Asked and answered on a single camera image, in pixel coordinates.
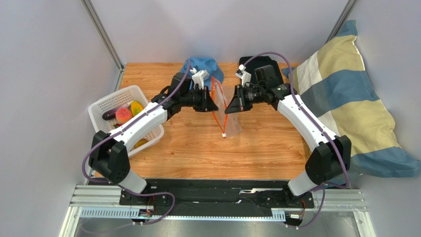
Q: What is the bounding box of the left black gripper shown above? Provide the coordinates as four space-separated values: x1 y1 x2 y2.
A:
179 86 218 113

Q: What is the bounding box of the clear orange-zip bag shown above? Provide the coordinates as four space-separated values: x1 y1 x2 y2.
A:
210 77 242 138

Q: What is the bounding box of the pink peach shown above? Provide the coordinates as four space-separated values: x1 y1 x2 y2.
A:
115 108 133 124

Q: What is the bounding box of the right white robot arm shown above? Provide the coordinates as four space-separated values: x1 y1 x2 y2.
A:
225 65 351 197

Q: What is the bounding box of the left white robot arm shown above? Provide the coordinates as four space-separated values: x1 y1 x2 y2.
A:
83 70 218 194

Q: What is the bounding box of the blue bucket hat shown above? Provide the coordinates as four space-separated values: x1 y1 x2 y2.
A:
179 57 224 87

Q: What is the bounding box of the black folded cloth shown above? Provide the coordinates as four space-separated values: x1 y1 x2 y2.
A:
239 56 284 84

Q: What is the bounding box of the yellow green mango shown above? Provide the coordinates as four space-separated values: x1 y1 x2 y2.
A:
129 100 144 117

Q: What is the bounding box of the yellow brown passion fruit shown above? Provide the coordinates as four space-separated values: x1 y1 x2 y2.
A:
134 138 148 149

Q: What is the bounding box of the white plastic basket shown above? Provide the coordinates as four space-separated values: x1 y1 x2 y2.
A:
88 85 164 158

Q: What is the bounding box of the purple eggplant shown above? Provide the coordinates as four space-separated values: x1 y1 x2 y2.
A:
102 106 127 121

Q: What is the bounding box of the blue yellow checked pillow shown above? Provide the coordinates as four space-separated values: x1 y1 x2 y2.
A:
282 20 421 181

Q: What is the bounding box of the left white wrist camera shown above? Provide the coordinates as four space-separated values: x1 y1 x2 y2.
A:
190 68 209 89

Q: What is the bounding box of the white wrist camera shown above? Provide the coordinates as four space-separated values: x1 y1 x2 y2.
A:
235 64 251 87
190 68 209 89

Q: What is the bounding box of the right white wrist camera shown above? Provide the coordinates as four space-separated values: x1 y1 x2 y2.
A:
235 64 251 87

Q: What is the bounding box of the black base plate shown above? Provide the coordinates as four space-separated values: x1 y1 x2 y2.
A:
119 179 315 217

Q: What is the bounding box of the right aluminium corner post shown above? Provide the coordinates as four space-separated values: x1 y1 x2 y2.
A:
326 0 359 43

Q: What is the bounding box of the aluminium corner post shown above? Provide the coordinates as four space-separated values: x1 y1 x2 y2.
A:
81 0 125 90
326 0 359 43

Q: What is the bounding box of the left aluminium corner post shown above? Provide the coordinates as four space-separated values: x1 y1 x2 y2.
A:
81 0 125 90

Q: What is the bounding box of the aluminium frame rail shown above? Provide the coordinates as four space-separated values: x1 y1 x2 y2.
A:
59 185 376 237

